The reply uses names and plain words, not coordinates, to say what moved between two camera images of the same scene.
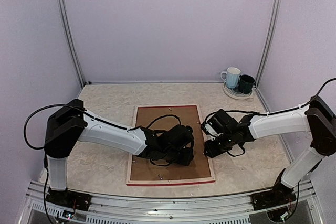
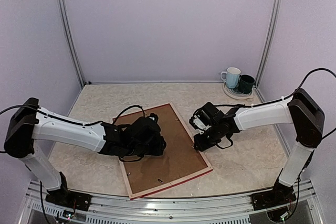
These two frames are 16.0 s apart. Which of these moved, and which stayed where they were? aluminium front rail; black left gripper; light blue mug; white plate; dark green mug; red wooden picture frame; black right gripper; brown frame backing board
Moved: brown frame backing board; black left gripper; black right gripper; red wooden picture frame
Stayed: dark green mug; light blue mug; aluminium front rail; white plate
